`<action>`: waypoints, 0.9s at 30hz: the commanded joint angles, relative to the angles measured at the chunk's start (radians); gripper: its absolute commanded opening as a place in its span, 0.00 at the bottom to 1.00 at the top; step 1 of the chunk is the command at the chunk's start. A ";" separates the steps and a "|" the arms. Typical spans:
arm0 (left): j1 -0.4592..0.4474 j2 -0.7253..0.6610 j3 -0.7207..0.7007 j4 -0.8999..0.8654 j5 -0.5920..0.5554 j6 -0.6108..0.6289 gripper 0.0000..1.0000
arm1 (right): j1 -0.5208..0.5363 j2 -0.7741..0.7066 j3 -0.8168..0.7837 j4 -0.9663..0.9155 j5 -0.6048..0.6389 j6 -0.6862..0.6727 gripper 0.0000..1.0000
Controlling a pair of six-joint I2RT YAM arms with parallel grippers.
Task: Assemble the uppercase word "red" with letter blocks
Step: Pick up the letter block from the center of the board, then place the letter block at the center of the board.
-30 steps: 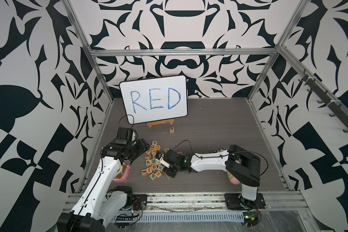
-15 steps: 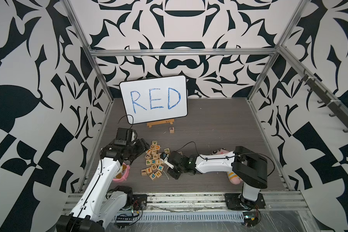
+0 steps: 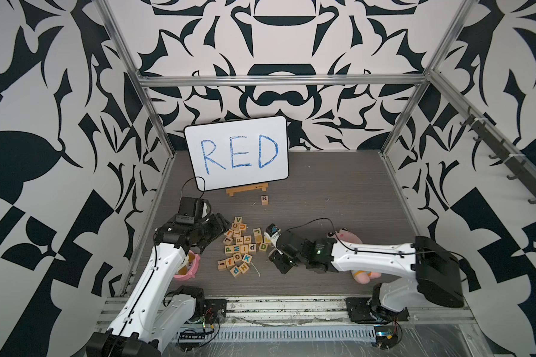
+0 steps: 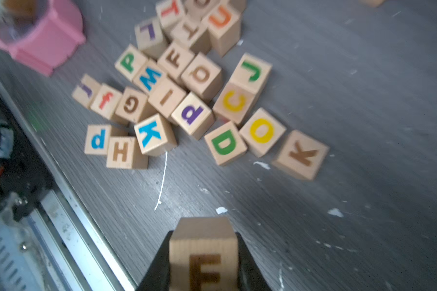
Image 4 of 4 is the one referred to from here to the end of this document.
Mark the wooden block brown K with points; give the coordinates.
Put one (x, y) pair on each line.
(301, 156)

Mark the wooden block letter E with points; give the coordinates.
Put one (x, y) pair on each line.
(203, 255)

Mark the wooden block red f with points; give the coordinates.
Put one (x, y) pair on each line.
(106, 102)

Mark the wooden block brown I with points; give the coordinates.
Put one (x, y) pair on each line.
(166, 97)

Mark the wooden block green J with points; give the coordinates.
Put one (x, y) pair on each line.
(251, 74)

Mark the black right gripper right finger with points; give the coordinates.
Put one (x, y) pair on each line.
(250, 277)

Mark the wooden block purple p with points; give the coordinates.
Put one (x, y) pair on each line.
(193, 116)

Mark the wooden block red T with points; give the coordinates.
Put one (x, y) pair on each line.
(170, 12)

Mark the wooden block yellow O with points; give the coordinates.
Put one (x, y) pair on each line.
(261, 132)

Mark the pink toy bowl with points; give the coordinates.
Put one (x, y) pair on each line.
(50, 42)

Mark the wooden block green D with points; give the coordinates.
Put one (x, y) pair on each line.
(226, 144)

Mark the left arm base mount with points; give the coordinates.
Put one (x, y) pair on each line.
(25, 180)

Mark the wooden block blue W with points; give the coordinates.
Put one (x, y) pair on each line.
(149, 77)

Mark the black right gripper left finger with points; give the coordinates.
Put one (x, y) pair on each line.
(157, 276)

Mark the wooden block brown H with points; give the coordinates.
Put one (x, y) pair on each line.
(125, 153)

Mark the wooden block brown G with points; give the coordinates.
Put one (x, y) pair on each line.
(134, 106)

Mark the wooden block orange U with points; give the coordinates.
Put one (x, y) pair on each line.
(224, 24)

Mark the wooden block green P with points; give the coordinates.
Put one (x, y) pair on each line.
(131, 62)

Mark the wooden block yellow C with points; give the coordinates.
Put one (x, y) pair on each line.
(234, 103)

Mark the wooden block blue p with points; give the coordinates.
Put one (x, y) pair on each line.
(98, 136)

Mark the wooden block blue K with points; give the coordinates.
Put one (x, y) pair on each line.
(155, 135)

